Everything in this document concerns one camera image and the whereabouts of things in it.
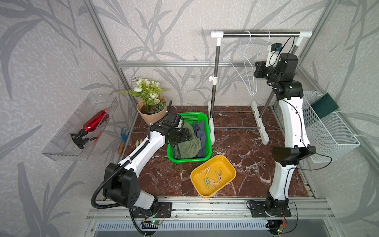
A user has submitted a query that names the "white wire hanger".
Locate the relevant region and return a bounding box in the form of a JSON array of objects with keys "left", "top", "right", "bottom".
[
  {"left": 230, "top": 33, "right": 258, "bottom": 96},
  {"left": 243, "top": 33, "right": 259, "bottom": 96}
]

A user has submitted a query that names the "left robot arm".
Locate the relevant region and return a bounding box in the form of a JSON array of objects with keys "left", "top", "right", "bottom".
[{"left": 91, "top": 108, "right": 190, "bottom": 214}]

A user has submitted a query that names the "olive green tank top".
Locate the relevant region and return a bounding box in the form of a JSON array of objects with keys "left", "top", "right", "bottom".
[{"left": 173, "top": 122, "right": 201, "bottom": 160}]

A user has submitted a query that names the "yellow plastic tray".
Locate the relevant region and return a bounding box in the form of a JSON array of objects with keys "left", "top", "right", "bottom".
[{"left": 190, "top": 155, "right": 236, "bottom": 198}]

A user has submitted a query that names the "dark green cloth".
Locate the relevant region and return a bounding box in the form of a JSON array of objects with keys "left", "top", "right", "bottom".
[{"left": 311, "top": 93, "right": 339, "bottom": 119}]

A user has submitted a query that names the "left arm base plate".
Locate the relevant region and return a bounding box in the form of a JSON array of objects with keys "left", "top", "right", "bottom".
[{"left": 132, "top": 201, "right": 173, "bottom": 218}]

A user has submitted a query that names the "metal clothes rack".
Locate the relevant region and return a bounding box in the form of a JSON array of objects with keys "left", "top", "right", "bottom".
[{"left": 208, "top": 31, "right": 312, "bottom": 145}]

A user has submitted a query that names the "green perforated plastic basket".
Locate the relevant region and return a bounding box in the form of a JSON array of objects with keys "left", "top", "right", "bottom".
[{"left": 167, "top": 112, "right": 212, "bottom": 163}]

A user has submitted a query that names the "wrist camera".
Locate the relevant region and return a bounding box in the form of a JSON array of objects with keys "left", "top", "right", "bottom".
[
  {"left": 265, "top": 43, "right": 282, "bottom": 67},
  {"left": 163, "top": 112, "right": 182, "bottom": 128}
]

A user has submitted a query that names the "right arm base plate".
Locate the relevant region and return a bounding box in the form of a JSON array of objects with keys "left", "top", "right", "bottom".
[{"left": 246, "top": 200, "right": 292, "bottom": 218}]

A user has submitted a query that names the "navy blue tank top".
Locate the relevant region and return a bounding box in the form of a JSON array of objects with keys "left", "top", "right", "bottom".
[{"left": 173, "top": 121, "right": 207, "bottom": 159}]

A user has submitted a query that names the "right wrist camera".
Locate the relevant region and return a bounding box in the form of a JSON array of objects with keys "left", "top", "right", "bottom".
[{"left": 265, "top": 43, "right": 282, "bottom": 67}]

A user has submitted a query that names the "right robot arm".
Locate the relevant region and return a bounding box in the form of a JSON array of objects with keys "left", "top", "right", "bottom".
[{"left": 247, "top": 32, "right": 316, "bottom": 217}]

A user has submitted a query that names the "white wire mesh basket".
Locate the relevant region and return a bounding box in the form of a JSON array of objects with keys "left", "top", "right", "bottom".
[{"left": 303, "top": 91, "right": 360, "bottom": 163}]

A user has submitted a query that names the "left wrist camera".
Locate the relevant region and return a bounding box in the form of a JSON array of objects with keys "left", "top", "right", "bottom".
[{"left": 163, "top": 112, "right": 182, "bottom": 128}]

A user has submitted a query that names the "red spray bottle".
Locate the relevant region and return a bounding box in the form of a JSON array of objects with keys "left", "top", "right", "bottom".
[{"left": 70, "top": 108, "right": 110, "bottom": 150}]

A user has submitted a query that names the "white flower plant pot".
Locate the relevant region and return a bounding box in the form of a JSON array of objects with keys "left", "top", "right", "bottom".
[{"left": 117, "top": 77, "right": 167, "bottom": 125}]

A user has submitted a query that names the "clear acrylic wall shelf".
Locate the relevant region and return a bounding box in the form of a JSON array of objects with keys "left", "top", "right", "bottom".
[{"left": 42, "top": 92, "right": 118, "bottom": 161}]

